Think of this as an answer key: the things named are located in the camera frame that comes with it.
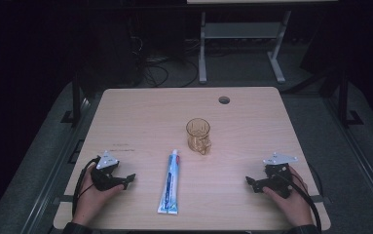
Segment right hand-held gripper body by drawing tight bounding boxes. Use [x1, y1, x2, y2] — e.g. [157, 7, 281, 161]
[255, 152, 299, 200]

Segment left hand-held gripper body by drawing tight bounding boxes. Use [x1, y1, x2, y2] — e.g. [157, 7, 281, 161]
[90, 150, 128, 192]

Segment blue white toothpaste tube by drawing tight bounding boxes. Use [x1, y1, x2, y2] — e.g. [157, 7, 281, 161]
[157, 148, 180, 215]

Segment clear amber plastic cup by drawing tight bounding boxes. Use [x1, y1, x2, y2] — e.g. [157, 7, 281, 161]
[185, 117, 212, 156]

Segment person's left hand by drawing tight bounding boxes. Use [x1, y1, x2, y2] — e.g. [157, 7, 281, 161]
[72, 165, 126, 227]

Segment person's right hand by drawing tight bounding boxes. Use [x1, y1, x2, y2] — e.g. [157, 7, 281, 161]
[262, 166, 315, 228]

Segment grey metal stand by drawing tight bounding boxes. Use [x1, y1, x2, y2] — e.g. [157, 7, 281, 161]
[198, 10, 293, 85]

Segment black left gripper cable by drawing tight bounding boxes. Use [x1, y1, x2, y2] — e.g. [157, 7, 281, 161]
[71, 156, 101, 218]

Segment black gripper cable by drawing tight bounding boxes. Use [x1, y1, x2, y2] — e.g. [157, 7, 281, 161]
[71, 156, 101, 218]
[280, 164, 324, 234]

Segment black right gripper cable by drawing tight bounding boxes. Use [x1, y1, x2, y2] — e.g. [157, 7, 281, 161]
[280, 164, 324, 234]

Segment black metal post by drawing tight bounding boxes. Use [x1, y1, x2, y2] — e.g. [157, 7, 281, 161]
[60, 72, 83, 126]
[337, 69, 364, 129]

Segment black floor cables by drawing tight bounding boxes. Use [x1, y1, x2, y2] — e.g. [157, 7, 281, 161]
[131, 34, 200, 89]

